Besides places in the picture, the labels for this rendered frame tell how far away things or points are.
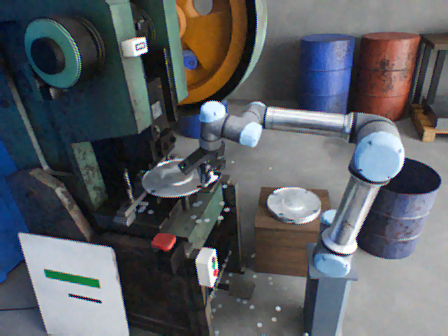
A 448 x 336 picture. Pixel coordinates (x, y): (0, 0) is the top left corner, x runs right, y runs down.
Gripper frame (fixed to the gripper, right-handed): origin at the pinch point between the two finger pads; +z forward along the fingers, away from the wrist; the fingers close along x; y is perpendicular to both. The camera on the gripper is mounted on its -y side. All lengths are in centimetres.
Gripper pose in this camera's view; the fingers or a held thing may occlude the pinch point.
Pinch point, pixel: (202, 184)
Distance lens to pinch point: 119.5
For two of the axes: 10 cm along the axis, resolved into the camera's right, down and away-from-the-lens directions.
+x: -4.8, -6.7, 5.6
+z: -0.8, 6.7, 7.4
